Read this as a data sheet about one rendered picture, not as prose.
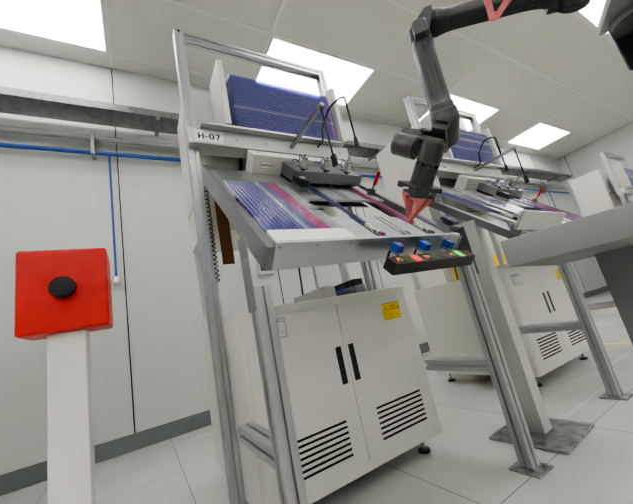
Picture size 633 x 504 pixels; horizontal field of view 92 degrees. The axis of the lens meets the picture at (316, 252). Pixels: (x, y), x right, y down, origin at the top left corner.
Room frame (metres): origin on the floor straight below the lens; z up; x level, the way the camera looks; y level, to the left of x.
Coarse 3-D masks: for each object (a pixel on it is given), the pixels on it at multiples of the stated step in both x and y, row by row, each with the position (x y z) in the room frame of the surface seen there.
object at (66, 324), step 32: (32, 256) 0.54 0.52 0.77; (64, 256) 0.57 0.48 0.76; (96, 256) 0.59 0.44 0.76; (32, 288) 0.54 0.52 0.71; (64, 288) 0.55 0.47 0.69; (96, 288) 0.59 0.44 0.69; (32, 320) 0.54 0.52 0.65; (64, 320) 0.56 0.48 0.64; (96, 320) 0.59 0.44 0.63; (64, 352) 0.58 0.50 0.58; (64, 384) 0.58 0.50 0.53; (64, 416) 0.58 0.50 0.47; (64, 448) 0.58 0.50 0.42; (64, 480) 0.58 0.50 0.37
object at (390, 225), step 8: (344, 224) 0.91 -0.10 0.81; (352, 224) 0.92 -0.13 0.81; (360, 224) 0.93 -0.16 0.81; (376, 224) 0.97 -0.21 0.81; (384, 224) 0.99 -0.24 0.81; (392, 224) 1.00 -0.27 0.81; (400, 224) 1.02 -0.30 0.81; (408, 224) 1.04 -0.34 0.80; (424, 224) 1.08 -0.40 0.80; (264, 232) 0.74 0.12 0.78; (352, 232) 0.86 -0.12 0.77; (360, 232) 0.88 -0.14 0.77; (368, 232) 0.89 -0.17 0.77; (376, 232) 0.88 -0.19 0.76; (392, 232) 0.94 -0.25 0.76; (400, 232) 0.95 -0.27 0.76; (408, 232) 0.95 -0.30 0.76; (416, 232) 0.99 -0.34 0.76; (424, 232) 1.00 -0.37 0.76; (440, 232) 1.04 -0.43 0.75
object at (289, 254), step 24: (288, 240) 0.68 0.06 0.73; (312, 240) 0.71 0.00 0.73; (336, 240) 0.74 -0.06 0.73; (360, 240) 0.78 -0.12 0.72; (384, 240) 0.83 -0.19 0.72; (408, 240) 0.89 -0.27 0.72; (432, 240) 0.95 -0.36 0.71; (456, 240) 1.01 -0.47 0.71; (288, 264) 0.71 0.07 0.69; (312, 264) 0.75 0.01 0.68
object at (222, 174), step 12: (240, 180) 1.05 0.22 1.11; (252, 180) 1.09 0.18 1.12; (264, 180) 1.12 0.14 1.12; (276, 180) 1.16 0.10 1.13; (300, 192) 1.09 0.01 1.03; (312, 192) 1.12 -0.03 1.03; (324, 192) 1.16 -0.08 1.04; (336, 192) 1.19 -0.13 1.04; (348, 192) 1.23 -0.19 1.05; (324, 204) 1.17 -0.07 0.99; (348, 204) 1.23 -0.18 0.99; (360, 204) 1.27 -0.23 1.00
